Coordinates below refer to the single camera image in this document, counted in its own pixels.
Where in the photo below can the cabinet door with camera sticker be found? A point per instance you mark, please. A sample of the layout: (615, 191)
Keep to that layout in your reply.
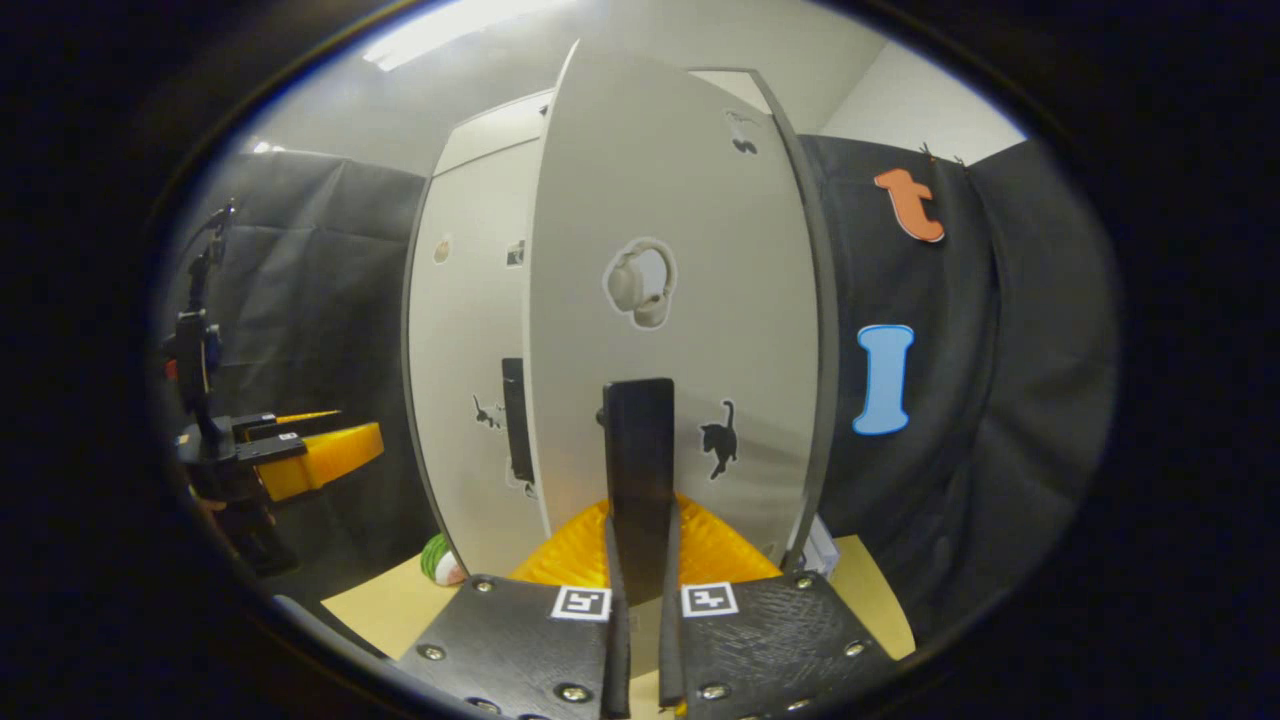
(460, 320)

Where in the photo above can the watermelon slice toy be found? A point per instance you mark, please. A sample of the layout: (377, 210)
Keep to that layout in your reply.
(440, 562)

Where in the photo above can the small white box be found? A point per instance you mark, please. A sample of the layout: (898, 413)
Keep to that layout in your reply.
(822, 548)

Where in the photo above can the grey double-door shoe cabinet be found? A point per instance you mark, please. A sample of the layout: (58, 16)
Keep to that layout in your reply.
(826, 330)

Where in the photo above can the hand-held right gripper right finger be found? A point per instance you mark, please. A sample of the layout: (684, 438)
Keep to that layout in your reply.
(670, 650)

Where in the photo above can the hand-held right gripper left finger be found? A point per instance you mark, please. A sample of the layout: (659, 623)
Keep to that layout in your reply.
(615, 650)

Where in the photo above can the cabinet door with headphones sticker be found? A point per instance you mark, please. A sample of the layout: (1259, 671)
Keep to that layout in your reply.
(680, 180)

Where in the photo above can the black backdrop cloth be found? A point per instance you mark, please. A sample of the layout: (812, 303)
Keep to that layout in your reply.
(1030, 400)
(310, 300)

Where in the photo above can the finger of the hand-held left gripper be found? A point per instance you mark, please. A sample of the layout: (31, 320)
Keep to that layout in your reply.
(290, 427)
(330, 460)

